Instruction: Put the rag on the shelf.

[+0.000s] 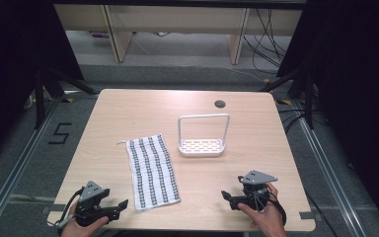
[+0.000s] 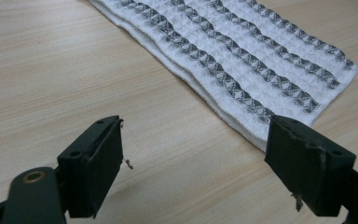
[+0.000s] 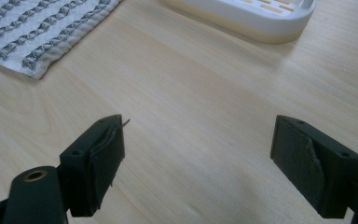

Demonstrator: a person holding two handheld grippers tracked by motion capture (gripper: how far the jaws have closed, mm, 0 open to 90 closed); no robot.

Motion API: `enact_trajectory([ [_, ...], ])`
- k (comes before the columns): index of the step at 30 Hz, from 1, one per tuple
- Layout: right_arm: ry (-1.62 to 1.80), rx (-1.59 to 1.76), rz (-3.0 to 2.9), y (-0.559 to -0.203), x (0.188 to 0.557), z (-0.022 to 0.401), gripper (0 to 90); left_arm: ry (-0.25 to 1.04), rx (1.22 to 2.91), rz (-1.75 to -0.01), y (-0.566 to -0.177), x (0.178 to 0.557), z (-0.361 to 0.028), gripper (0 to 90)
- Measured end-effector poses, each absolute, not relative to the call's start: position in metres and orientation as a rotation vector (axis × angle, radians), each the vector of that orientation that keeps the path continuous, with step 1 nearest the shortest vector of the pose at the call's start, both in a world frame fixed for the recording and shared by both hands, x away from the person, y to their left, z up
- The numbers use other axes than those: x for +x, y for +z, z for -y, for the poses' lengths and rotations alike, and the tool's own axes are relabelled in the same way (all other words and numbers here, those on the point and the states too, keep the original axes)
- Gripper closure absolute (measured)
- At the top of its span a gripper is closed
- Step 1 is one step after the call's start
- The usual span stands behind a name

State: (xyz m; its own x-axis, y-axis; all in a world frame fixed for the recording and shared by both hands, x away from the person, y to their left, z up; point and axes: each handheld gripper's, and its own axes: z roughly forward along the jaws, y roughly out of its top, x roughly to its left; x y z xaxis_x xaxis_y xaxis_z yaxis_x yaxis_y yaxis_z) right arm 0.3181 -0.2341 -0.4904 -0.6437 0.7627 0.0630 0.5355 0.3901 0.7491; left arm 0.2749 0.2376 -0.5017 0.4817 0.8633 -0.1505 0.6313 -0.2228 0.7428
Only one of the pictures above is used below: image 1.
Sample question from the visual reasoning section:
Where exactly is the white rack with handle bar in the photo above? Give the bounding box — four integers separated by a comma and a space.
177, 113, 231, 158

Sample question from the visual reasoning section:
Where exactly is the person's left hand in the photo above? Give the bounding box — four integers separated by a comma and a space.
60, 200, 111, 237

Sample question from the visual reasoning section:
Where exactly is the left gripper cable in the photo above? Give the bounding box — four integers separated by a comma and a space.
47, 186, 87, 229

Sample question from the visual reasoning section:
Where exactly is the aluminium floor rail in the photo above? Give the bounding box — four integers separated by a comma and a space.
0, 98, 62, 237
291, 98, 368, 237

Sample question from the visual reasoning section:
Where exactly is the bundle of black cables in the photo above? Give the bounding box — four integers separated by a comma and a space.
242, 7, 293, 74

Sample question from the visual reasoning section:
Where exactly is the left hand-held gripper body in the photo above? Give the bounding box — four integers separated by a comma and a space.
74, 180, 112, 228

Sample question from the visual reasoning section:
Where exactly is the black metal stand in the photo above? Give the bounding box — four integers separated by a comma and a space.
259, 64, 316, 130
32, 66, 99, 130

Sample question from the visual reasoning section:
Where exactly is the black curtain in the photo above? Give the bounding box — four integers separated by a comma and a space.
275, 0, 379, 229
0, 0, 85, 167

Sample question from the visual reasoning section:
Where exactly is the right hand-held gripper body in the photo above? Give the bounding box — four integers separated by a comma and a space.
237, 170, 279, 212

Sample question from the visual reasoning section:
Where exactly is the black floor cable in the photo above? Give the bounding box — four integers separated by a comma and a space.
303, 188, 341, 237

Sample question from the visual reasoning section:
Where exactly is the striped checked white dish cloth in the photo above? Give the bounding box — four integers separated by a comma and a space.
116, 132, 182, 212

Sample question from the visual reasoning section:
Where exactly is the white floor cable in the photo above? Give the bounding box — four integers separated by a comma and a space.
224, 65, 268, 84

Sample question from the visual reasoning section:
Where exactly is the person's right hand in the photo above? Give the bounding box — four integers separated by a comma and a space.
237, 182, 288, 237

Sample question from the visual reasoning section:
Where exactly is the beige wooden desk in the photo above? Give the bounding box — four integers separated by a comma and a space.
53, 3, 304, 65

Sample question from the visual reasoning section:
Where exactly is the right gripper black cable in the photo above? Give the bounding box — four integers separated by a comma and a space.
267, 196, 288, 227

